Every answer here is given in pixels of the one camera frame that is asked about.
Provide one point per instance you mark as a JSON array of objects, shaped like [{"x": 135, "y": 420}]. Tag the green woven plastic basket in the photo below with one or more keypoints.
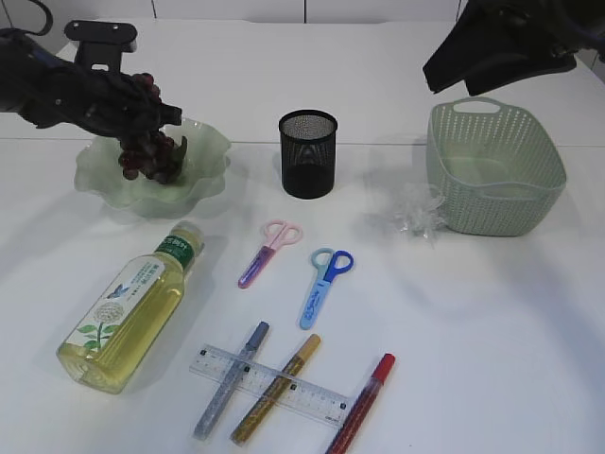
[{"x": 498, "y": 173}]

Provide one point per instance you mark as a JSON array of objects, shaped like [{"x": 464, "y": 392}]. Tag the clear plastic ruler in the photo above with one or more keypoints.
[{"x": 299, "y": 396}]

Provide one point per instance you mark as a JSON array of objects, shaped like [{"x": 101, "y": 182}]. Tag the black mesh pen holder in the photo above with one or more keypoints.
[{"x": 308, "y": 153}]

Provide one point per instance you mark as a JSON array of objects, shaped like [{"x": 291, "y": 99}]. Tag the green wavy plastic plate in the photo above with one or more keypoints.
[{"x": 202, "y": 176}]

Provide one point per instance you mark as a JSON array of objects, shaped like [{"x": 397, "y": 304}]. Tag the clear plastic sheet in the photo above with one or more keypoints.
[{"x": 414, "y": 212}]

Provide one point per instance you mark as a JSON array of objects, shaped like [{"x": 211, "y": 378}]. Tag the gold glitter pen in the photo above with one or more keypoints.
[{"x": 262, "y": 407}]

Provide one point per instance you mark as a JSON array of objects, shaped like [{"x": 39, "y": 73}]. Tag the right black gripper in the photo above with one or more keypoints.
[{"x": 497, "y": 43}]

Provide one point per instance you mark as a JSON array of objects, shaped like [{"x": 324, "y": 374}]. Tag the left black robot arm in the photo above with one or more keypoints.
[{"x": 25, "y": 64}]

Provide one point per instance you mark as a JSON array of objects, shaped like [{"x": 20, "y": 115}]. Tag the red glitter pen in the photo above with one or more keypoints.
[{"x": 362, "y": 406}]

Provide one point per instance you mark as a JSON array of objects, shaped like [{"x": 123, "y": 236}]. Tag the blue glitter pen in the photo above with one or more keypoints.
[{"x": 222, "y": 396}]

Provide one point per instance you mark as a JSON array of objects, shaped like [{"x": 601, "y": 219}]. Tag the dark red grape bunch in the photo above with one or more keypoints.
[{"x": 146, "y": 149}]

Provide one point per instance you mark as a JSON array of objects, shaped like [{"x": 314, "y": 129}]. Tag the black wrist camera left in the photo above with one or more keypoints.
[{"x": 101, "y": 43}]

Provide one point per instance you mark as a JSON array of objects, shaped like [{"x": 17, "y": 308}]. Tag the blue capped scissors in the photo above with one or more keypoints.
[{"x": 329, "y": 265}]

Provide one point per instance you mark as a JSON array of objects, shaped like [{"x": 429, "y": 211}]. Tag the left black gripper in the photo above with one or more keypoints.
[{"x": 100, "y": 102}]

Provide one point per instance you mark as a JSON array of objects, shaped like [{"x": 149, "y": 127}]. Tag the pink capped scissors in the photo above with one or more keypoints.
[{"x": 278, "y": 233}]

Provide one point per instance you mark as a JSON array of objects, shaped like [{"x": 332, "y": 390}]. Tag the green tea bottle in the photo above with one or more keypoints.
[{"x": 110, "y": 341}]

